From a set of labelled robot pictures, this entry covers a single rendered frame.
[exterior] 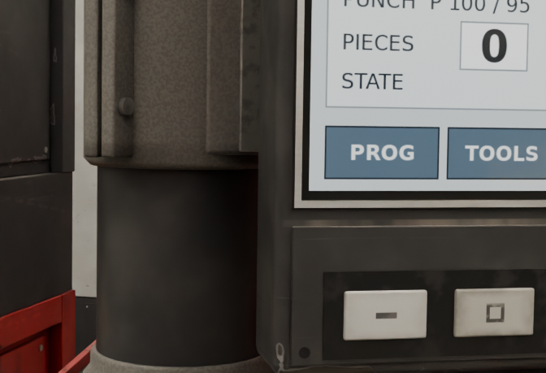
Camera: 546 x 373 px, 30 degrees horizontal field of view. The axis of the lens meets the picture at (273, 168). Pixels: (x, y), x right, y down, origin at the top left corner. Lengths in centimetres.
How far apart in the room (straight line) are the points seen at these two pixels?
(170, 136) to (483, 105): 17
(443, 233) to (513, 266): 4
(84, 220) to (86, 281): 33
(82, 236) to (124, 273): 505
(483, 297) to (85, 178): 515
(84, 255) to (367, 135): 520
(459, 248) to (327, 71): 10
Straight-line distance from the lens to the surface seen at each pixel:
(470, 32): 46
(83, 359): 153
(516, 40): 46
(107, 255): 57
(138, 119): 54
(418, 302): 45
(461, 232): 45
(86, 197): 558
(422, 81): 45
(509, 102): 46
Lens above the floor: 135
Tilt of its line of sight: 3 degrees down
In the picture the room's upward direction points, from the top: 1 degrees clockwise
